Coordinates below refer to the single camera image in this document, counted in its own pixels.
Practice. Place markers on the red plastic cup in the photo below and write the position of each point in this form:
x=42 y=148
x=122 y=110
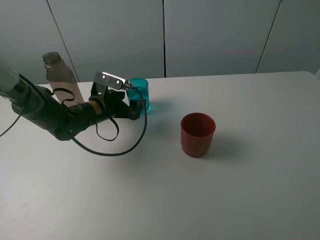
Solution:
x=197 y=130

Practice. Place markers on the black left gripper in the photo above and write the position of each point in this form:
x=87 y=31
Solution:
x=109 y=104

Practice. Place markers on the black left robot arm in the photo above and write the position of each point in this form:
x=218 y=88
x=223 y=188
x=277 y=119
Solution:
x=36 y=103

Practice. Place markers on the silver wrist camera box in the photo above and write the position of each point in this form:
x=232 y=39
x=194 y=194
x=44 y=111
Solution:
x=111 y=81

